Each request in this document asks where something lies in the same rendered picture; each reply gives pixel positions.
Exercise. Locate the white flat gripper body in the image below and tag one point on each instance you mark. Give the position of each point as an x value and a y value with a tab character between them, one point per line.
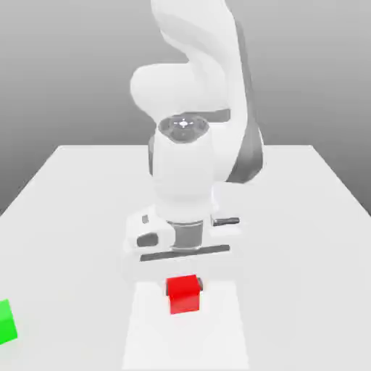
185	262

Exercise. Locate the small red cube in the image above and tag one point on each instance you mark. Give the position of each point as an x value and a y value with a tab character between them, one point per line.
184	294

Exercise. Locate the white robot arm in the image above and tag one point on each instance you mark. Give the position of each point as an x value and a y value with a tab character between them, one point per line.
182	162

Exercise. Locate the small green cube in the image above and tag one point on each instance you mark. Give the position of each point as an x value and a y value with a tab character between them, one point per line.
5	321

